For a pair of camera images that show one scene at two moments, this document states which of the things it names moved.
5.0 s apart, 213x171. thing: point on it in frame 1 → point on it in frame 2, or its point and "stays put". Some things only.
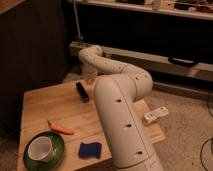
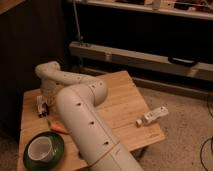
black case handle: x=183 y=62 stays put
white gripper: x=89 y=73 → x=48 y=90
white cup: x=41 y=148 stays put
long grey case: x=162 y=68 stays put
